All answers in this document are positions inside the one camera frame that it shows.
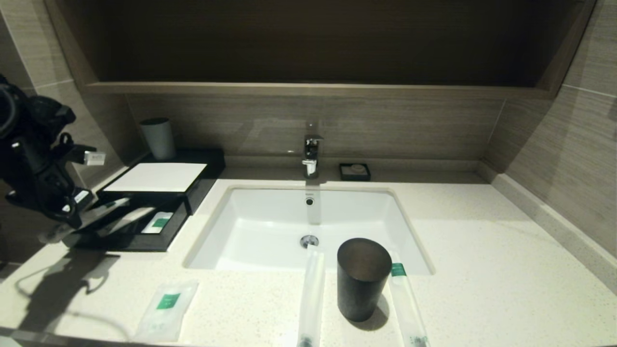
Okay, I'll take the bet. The long dental kit packet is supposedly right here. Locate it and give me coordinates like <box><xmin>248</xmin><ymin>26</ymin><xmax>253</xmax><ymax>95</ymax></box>
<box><xmin>39</xmin><ymin>197</ymin><xmax>132</xmax><ymax>244</ymax></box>

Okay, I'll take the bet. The long plain frosted packet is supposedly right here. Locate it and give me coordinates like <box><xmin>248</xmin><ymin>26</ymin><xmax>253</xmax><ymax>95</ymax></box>
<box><xmin>296</xmin><ymin>244</ymin><xmax>326</xmax><ymax>347</ymax></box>

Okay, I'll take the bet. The black box white ribbed top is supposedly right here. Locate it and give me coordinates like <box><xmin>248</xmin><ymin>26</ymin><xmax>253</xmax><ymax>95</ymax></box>
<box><xmin>96</xmin><ymin>147</ymin><xmax>226</xmax><ymax>216</ymax></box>

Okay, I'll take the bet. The long white packet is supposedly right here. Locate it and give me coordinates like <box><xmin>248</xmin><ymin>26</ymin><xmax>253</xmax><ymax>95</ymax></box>
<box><xmin>99</xmin><ymin>207</ymin><xmax>156</xmax><ymax>238</ymax></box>

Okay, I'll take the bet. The small green label packet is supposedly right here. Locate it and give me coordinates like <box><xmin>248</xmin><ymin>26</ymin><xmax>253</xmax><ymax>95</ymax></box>
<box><xmin>143</xmin><ymin>212</ymin><xmax>174</xmax><ymax>234</ymax></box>

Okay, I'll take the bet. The grey cup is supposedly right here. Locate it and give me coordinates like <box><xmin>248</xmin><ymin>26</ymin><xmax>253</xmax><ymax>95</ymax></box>
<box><xmin>139</xmin><ymin>118</ymin><xmax>176</xmax><ymax>160</ymax></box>

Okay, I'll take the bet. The square shower cap packet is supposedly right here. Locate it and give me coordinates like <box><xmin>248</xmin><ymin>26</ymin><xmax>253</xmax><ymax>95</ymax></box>
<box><xmin>133</xmin><ymin>281</ymin><xmax>199</xmax><ymax>343</ymax></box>

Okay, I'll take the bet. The white sink basin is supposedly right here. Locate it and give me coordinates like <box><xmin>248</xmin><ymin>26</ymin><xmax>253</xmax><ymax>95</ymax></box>
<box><xmin>183</xmin><ymin>186</ymin><xmax>434</xmax><ymax>276</ymax></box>

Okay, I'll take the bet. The chrome faucet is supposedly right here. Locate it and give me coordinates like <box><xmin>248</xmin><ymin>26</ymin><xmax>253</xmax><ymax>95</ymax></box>
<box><xmin>302</xmin><ymin>122</ymin><xmax>324</xmax><ymax>180</ymax></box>

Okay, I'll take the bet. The black soap dish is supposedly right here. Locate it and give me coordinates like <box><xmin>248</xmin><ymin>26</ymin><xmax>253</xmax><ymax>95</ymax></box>
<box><xmin>339</xmin><ymin>163</ymin><xmax>371</xmax><ymax>182</ymax></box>

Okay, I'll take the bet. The dark tumbler cup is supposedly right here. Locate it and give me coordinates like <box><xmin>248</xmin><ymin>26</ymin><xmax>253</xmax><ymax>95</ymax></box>
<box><xmin>336</xmin><ymin>238</ymin><xmax>392</xmax><ymax>322</ymax></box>

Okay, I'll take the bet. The long green label packet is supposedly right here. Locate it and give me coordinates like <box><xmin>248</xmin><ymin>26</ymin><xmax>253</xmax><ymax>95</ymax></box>
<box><xmin>388</xmin><ymin>251</ymin><xmax>430</xmax><ymax>347</ymax></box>

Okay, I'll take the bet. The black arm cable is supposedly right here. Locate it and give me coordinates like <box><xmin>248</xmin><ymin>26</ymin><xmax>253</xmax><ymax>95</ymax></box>
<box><xmin>0</xmin><ymin>82</ymin><xmax>22</xmax><ymax>140</ymax></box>

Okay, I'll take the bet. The wooden wall shelf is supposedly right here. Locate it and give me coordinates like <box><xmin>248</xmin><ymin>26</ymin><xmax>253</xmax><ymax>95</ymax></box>
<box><xmin>43</xmin><ymin>0</ymin><xmax>597</xmax><ymax>100</ymax></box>

